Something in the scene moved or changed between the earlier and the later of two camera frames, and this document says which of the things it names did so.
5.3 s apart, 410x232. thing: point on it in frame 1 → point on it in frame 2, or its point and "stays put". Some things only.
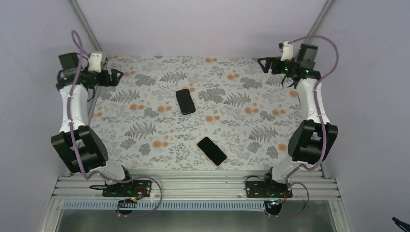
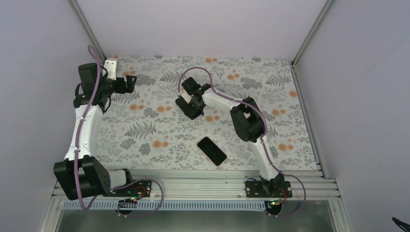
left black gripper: [106, 82] → [121, 89]
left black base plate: [135, 189] stays put
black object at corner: [406, 226] stays put
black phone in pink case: [212, 151] stays put
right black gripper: [269, 60] → [201, 107]
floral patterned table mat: [244, 111] stays put
